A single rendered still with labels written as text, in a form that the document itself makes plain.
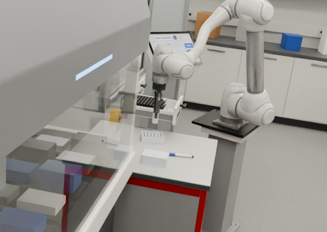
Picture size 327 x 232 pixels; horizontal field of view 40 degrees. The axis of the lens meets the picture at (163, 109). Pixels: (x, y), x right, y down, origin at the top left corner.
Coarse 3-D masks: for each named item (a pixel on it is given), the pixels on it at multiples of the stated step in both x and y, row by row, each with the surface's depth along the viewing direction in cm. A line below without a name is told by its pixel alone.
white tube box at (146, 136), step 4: (144, 132) 256; (148, 132) 256; (152, 132) 257; (160, 132) 258; (144, 136) 249; (148, 136) 249; (152, 136) 251; (156, 136) 252; (160, 136) 252; (144, 140) 250; (148, 140) 250; (152, 140) 250; (156, 140) 250; (160, 140) 251
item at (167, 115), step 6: (150, 96) 290; (168, 102) 289; (174, 102) 288; (138, 108) 268; (144, 108) 267; (150, 108) 267; (168, 108) 289; (138, 114) 269; (144, 114) 268; (150, 114) 267; (162, 114) 266; (168, 114) 266; (168, 120) 266
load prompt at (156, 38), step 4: (156, 36) 356; (160, 36) 358; (164, 36) 362; (168, 36) 365; (172, 36) 368; (176, 36) 371; (156, 40) 354; (160, 40) 357; (164, 40) 360; (168, 40) 363
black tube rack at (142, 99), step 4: (140, 96) 286; (144, 96) 287; (140, 100) 277; (144, 100) 279; (148, 100) 280; (152, 100) 281; (136, 104) 279; (140, 104) 271; (144, 104) 271; (148, 104) 273; (152, 104) 273; (160, 108) 276
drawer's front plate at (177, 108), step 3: (180, 96) 286; (180, 99) 280; (177, 102) 273; (180, 102) 275; (177, 105) 267; (174, 108) 262; (177, 108) 264; (180, 108) 281; (174, 111) 263; (177, 111) 266; (180, 111) 284; (174, 114) 263; (174, 117) 264; (177, 117) 272; (174, 120) 264; (174, 123) 265
